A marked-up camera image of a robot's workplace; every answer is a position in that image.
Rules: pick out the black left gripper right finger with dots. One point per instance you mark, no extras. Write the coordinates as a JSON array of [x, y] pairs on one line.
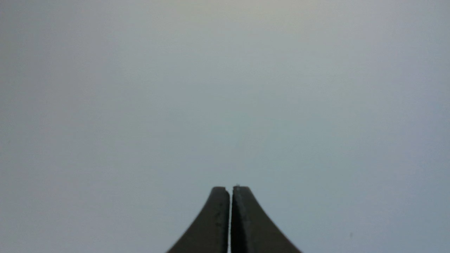
[[252, 230]]

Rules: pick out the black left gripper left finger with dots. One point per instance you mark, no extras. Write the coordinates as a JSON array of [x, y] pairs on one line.
[[208, 232]]

